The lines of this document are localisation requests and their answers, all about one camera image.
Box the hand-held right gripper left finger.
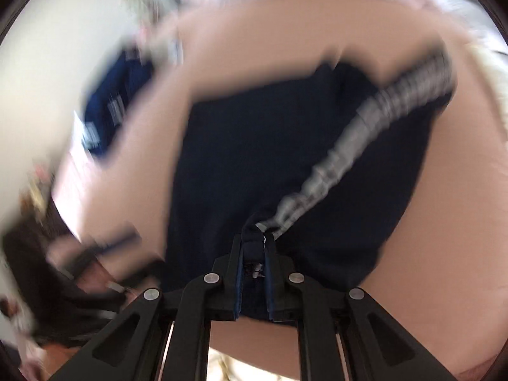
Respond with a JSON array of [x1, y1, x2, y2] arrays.
[[50, 235, 244, 381]]

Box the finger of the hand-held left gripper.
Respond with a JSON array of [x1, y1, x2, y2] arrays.
[[75, 228, 165, 286]]

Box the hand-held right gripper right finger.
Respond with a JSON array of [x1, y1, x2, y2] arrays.
[[264, 235, 457, 381]]

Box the navy striped pants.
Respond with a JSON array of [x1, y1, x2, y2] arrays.
[[163, 48, 457, 322]]

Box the blue striped jacket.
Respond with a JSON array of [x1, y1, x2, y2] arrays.
[[79, 48, 159, 159]]

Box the pink bed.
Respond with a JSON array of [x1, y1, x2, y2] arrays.
[[51, 0, 508, 370]]

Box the white grey garment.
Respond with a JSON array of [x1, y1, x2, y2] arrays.
[[147, 34, 184, 67]]

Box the cream folded cloth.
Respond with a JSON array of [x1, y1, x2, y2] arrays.
[[470, 43, 508, 84]]

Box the pale lilac blanket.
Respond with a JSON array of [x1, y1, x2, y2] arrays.
[[429, 0, 508, 50]]

